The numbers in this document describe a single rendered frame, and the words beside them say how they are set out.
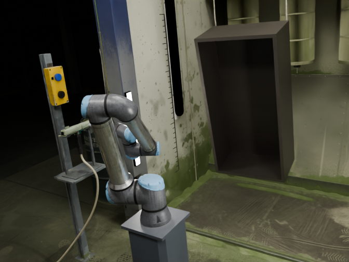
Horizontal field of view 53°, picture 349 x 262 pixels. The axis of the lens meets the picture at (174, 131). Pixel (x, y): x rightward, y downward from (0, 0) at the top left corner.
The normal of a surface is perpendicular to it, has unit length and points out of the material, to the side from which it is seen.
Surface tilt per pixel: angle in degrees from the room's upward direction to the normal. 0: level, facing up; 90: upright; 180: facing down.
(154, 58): 90
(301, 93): 57
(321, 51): 90
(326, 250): 0
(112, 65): 90
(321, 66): 90
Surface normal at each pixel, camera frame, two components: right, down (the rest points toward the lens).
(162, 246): 0.21, 0.27
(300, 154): -0.51, -0.27
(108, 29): -0.54, 0.29
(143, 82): 0.83, 0.09
